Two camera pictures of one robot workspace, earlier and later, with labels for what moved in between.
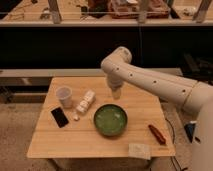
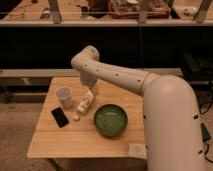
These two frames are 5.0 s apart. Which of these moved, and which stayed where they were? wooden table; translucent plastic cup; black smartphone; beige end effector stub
Moved: beige end effector stub
Stayed: black smartphone; wooden table; translucent plastic cup
